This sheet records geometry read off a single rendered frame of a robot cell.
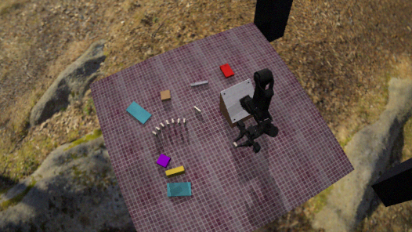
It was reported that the light blue flat block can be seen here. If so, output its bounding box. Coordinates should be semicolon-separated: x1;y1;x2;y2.
126;101;152;125

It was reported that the teal flat block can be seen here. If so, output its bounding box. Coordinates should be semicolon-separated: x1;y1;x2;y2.
167;182;192;197

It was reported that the purple rectangular block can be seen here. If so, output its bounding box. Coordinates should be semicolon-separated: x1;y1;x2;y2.
157;154;171;168

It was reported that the yellow rectangular block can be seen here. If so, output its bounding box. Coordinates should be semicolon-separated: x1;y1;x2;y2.
166;166;186;178

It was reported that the red rectangular block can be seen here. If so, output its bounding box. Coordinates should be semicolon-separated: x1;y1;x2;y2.
220;63;234;79

